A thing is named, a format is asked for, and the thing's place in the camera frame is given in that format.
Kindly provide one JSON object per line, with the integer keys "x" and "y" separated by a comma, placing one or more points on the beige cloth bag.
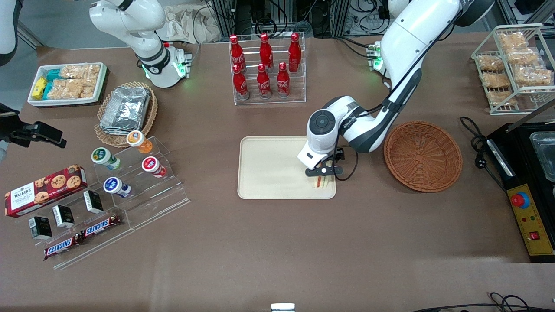
{"x": 182, "y": 26}

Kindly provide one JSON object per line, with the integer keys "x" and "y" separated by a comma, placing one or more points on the red lid yogurt cup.
{"x": 152, "y": 166}

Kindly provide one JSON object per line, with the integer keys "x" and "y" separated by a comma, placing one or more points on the red Walkers cookie box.
{"x": 43, "y": 190}

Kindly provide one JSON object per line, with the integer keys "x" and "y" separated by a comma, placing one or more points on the small black box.
{"x": 93, "y": 201}
{"x": 63, "y": 216}
{"x": 40, "y": 227}

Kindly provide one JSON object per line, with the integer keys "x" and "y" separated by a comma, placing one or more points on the yellow snack packet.
{"x": 39, "y": 88}

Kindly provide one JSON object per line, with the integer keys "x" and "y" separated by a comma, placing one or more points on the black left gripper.
{"x": 340, "y": 156}

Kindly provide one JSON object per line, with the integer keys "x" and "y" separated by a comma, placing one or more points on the teal snack packet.
{"x": 53, "y": 75}

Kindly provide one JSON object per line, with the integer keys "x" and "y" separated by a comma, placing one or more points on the blue lid yogurt cup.
{"x": 115, "y": 186}

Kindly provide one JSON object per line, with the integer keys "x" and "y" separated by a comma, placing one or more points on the small white block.
{"x": 282, "y": 307}

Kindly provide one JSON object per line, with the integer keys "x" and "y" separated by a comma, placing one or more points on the aluminium frame equipment rack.
{"x": 329, "y": 17}

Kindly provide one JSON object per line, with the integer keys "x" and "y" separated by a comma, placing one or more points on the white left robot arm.
{"x": 412, "y": 34}

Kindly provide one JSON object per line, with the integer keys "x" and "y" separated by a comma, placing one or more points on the brown round wicker basket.
{"x": 422, "y": 156}

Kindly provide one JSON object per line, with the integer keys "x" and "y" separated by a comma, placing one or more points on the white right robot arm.
{"x": 143, "y": 39}

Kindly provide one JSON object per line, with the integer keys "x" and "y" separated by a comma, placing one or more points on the orange lid yogurt cup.
{"x": 138, "y": 141}

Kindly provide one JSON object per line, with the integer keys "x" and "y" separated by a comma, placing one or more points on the grey metal bar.
{"x": 533, "y": 115}

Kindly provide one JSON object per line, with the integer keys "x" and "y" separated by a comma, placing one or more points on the white rectangular snack tray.
{"x": 102, "y": 84}

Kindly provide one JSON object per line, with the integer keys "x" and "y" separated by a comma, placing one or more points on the stack of foil trays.
{"x": 125, "y": 110}

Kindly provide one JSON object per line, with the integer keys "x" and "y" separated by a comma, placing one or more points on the triangular white bread sandwich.
{"x": 323, "y": 184}

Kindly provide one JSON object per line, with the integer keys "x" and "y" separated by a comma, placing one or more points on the beige rectangular tray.
{"x": 269, "y": 169}

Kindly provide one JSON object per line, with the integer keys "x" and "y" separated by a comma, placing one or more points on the Snickers chocolate bar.
{"x": 60, "y": 247}
{"x": 99, "y": 226}

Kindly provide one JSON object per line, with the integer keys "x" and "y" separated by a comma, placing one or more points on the yellow emergency stop control box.
{"x": 531, "y": 225}

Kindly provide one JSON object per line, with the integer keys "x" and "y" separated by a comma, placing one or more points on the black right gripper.
{"x": 16, "y": 129}

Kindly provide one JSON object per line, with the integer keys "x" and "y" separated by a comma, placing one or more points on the clear bag of rice crackers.
{"x": 65, "y": 89}
{"x": 80, "y": 71}

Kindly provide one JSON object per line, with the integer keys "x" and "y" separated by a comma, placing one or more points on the light oval wicker basket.
{"x": 110, "y": 139}

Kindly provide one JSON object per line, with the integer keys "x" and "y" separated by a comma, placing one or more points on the clear acrylic stepped display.
{"x": 99, "y": 247}
{"x": 156, "y": 199}

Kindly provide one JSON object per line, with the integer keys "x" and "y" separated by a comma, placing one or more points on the clear plastic container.
{"x": 544, "y": 156}

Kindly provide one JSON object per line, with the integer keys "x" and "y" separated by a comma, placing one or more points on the green lid yogurt cup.
{"x": 104, "y": 157}

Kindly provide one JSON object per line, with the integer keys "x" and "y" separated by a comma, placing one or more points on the clear bag of fried snacks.
{"x": 522, "y": 56}
{"x": 501, "y": 97}
{"x": 490, "y": 63}
{"x": 496, "y": 80}
{"x": 512, "y": 40}
{"x": 533, "y": 76}

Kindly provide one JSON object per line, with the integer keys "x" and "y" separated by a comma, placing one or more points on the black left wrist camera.
{"x": 339, "y": 155}

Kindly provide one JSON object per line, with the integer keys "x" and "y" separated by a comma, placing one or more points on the black tabletop appliance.
{"x": 524, "y": 173}

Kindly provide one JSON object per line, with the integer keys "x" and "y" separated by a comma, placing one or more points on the red cola bottle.
{"x": 237, "y": 53}
{"x": 263, "y": 83}
{"x": 266, "y": 52}
{"x": 283, "y": 81}
{"x": 240, "y": 83}
{"x": 295, "y": 53}

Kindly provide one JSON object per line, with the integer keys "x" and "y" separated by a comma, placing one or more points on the clear acrylic bottle rack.
{"x": 299, "y": 86}

